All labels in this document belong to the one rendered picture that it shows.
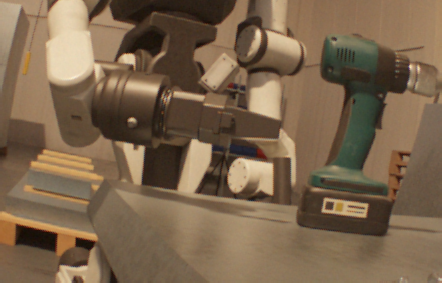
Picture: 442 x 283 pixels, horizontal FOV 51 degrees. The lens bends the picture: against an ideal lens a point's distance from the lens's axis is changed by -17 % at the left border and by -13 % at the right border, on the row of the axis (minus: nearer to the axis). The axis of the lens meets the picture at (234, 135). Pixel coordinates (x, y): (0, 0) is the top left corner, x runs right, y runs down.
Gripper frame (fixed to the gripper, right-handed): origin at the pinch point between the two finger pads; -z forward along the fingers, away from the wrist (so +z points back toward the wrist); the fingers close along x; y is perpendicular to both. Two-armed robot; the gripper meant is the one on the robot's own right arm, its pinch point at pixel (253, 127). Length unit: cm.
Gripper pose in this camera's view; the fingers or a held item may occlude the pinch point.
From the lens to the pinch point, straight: 62.9
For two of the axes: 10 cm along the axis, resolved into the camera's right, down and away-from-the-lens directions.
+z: -9.8, -1.7, 0.7
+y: -1.7, 9.9, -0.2
